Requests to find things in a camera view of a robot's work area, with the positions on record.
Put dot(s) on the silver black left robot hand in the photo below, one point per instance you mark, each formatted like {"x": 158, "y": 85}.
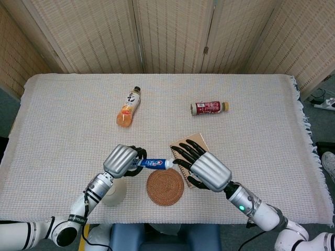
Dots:
{"x": 119, "y": 160}

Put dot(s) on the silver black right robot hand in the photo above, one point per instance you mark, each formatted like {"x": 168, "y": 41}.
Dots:
{"x": 212, "y": 170}

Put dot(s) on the blue white toothpaste tube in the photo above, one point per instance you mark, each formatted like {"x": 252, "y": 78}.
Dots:
{"x": 154, "y": 163}

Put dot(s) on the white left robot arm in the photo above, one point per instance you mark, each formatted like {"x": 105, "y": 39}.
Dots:
{"x": 96, "y": 188}

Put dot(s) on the blue robot base seat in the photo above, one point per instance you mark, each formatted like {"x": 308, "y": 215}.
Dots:
{"x": 125, "y": 236}

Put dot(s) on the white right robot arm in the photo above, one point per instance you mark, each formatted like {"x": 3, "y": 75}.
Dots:
{"x": 261, "y": 214}

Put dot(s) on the kraft spiral notebook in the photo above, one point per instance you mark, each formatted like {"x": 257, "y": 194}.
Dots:
{"x": 184, "y": 177}

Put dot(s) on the beige ceramic bowl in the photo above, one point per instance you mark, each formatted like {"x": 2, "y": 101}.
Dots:
{"x": 117, "y": 193}

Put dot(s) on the round woven rattan coaster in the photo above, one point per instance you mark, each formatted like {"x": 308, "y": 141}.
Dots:
{"x": 165, "y": 188}

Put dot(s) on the orange juice plastic bottle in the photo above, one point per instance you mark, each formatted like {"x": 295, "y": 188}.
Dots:
{"x": 128, "y": 109}

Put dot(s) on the white woven tablecloth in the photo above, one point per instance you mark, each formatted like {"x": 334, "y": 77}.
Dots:
{"x": 78, "y": 117}

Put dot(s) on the red Costa coffee bottle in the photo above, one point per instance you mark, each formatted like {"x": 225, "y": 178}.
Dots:
{"x": 208, "y": 107}

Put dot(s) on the black box beside sneaker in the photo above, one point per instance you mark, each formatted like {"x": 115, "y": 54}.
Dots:
{"x": 325, "y": 147}

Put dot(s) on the white sneaker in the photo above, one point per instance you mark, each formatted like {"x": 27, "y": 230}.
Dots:
{"x": 329, "y": 164}

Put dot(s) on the brass screen hinge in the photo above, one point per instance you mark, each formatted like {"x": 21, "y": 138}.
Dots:
{"x": 206, "y": 50}

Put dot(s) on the woven rattan folding screen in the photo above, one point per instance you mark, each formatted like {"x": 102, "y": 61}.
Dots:
{"x": 91, "y": 34}

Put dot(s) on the white power strip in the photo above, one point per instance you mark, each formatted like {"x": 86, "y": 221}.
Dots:
{"x": 325, "y": 105}

